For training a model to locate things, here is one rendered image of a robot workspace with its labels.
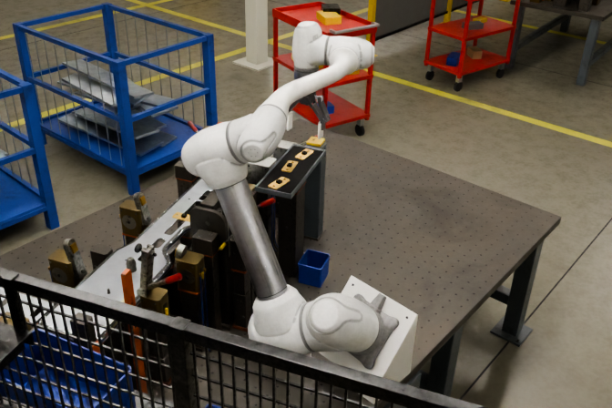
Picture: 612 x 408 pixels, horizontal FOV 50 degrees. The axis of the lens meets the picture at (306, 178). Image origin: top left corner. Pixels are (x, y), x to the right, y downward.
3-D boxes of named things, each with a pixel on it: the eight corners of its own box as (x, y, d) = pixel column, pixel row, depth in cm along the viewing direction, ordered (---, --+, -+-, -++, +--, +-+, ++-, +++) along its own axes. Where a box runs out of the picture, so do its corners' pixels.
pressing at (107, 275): (238, 137, 305) (238, 134, 304) (283, 145, 299) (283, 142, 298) (33, 328, 192) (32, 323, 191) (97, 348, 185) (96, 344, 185)
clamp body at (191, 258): (190, 335, 232) (183, 249, 214) (219, 343, 229) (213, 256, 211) (181, 347, 227) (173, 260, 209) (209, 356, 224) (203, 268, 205)
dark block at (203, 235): (206, 326, 236) (199, 229, 215) (223, 331, 234) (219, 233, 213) (199, 335, 232) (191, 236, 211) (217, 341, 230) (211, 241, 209)
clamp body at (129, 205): (130, 271, 263) (120, 197, 246) (157, 279, 259) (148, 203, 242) (121, 281, 258) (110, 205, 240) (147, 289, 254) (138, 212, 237)
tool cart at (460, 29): (471, 65, 691) (485, -30, 643) (506, 77, 660) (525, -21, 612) (416, 80, 647) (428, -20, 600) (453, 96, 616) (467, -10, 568)
